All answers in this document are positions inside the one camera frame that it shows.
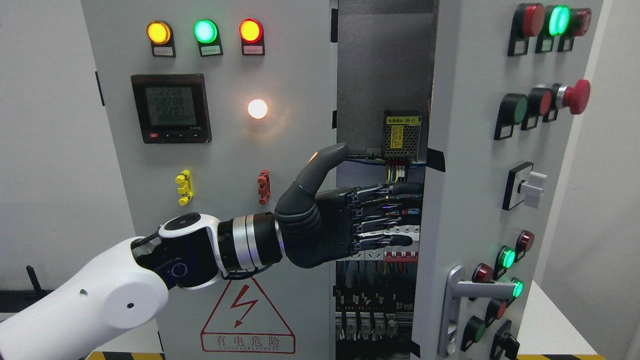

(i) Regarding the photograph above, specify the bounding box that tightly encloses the dark grey robot left hand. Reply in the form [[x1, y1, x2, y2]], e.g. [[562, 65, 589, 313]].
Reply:
[[275, 142, 424, 269]]

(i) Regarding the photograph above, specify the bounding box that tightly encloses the grey cabinet door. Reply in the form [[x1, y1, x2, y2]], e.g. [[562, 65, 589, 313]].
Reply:
[[81, 0, 338, 360], [411, 0, 603, 360]]

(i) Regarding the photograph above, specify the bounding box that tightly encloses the lower relay row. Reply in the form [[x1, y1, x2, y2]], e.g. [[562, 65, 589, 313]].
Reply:
[[333, 285, 415, 342]]

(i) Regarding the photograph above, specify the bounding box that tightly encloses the white sockets and breakers row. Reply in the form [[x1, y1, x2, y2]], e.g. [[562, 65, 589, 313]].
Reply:
[[340, 225, 421, 263]]

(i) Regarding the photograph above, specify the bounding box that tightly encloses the red electric hazard warning sticker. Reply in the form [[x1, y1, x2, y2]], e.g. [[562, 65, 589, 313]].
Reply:
[[200, 278, 297, 354]]

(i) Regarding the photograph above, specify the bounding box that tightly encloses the white glowing indicator lamp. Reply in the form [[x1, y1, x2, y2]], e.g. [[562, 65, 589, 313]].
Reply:
[[247, 98, 269, 120]]

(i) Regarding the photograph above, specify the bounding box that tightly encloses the metal mesh power supply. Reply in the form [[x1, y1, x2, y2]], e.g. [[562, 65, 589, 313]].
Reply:
[[382, 110, 423, 160]]

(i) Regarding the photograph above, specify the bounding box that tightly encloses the black digital power meter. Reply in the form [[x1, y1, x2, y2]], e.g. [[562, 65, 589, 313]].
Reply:
[[130, 73, 212, 144]]

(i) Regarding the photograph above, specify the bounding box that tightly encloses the red indicator lamp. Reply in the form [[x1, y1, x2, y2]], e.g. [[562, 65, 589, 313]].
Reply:
[[238, 18, 265, 56]]

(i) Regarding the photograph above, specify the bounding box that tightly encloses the green indicator lamp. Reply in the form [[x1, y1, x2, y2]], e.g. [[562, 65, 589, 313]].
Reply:
[[193, 18, 224, 57]]

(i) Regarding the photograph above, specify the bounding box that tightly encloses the yellow indicator lamp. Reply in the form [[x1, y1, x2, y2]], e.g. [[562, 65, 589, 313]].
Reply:
[[146, 20, 176, 58]]

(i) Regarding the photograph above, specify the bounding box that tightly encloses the red mushroom emergency stop button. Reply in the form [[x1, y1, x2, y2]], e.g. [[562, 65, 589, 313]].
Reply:
[[542, 79, 591, 123]]

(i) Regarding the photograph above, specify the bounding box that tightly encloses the black box with antenna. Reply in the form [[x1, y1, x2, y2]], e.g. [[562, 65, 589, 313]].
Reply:
[[0, 265, 53, 313]]

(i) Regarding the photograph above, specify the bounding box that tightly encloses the red terminal post block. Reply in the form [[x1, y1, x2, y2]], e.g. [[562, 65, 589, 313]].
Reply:
[[257, 169, 271, 205]]

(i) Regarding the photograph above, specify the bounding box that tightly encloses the yellow terminal post block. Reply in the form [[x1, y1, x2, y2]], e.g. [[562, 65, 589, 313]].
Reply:
[[174, 169, 194, 207]]

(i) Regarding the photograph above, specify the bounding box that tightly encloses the silver door handle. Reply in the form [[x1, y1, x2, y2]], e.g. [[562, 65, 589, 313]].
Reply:
[[438, 265, 517, 358]]

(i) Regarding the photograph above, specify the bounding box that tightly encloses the white knob switch right door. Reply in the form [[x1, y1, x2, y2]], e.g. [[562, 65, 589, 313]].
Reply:
[[502, 161, 547, 211]]

